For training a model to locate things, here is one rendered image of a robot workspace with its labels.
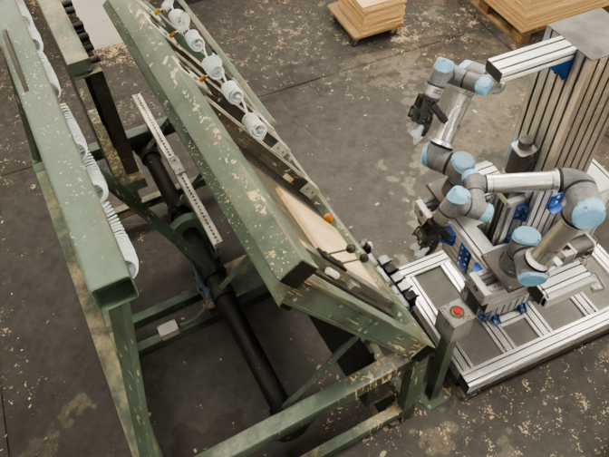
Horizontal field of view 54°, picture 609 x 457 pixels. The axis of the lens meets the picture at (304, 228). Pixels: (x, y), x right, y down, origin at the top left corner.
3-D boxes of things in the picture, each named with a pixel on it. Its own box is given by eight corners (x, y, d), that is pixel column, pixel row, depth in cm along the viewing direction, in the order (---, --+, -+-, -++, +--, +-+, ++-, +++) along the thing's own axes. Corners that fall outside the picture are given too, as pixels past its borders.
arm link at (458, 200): (476, 200, 220) (456, 194, 217) (459, 222, 226) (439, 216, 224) (470, 188, 226) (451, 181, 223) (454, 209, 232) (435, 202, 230)
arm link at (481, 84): (507, 100, 286) (480, 102, 244) (485, 92, 290) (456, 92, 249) (517, 75, 282) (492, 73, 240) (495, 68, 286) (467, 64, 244)
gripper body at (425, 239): (410, 235, 237) (426, 213, 230) (426, 235, 242) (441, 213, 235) (420, 249, 233) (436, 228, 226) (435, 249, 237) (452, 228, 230)
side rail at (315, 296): (409, 358, 271) (428, 344, 269) (280, 302, 182) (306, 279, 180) (401, 348, 274) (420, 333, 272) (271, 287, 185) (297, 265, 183)
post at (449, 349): (439, 396, 347) (459, 333, 288) (430, 401, 346) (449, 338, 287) (432, 387, 350) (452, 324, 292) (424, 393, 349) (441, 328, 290)
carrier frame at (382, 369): (413, 416, 341) (432, 347, 276) (185, 544, 304) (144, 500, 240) (251, 171, 464) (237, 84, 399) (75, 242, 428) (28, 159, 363)
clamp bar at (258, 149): (312, 201, 326) (345, 171, 321) (162, 88, 230) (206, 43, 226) (304, 189, 332) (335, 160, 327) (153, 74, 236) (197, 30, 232)
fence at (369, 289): (389, 308, 284) (395, 303, 283) (283, 247, 207) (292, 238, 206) (382, 300, 286) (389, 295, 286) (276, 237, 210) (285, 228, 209)
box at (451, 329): (468, 335, 287) (476, 316, 273) (448, 346, 284) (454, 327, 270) (453, 316, 294) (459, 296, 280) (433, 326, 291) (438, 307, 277)
